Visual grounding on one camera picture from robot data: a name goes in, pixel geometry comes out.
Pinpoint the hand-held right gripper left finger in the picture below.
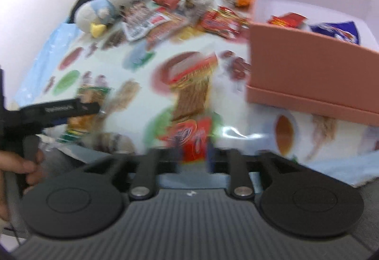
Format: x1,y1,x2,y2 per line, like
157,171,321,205
84,148,182,201

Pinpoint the brown snack packet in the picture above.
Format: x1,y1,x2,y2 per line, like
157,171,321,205
180,0,214,13

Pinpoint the person's left hand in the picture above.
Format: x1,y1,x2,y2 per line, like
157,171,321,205
0,150,45,220

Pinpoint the red brown cracker packet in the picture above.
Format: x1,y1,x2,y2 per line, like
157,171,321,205
169,52,220,119

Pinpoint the red label biscuit packet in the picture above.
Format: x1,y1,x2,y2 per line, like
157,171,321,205
122,2,190,43

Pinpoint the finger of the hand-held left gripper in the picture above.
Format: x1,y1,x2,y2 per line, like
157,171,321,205
76,102,100,116

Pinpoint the green snack packet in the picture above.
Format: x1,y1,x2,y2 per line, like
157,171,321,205
59,85,114,144

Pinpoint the pink cardboard box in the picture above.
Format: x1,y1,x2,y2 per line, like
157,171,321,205
246,0,379,126

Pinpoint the red snack packet blue logo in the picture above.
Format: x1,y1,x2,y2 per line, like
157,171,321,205
164,117,214,167

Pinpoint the red gold snack packet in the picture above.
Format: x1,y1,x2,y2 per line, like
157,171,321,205
267,12,307,29

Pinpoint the large red snack packet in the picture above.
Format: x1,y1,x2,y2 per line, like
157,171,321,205
201,6,250,41

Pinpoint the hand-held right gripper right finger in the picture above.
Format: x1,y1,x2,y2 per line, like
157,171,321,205
207,148,299,201

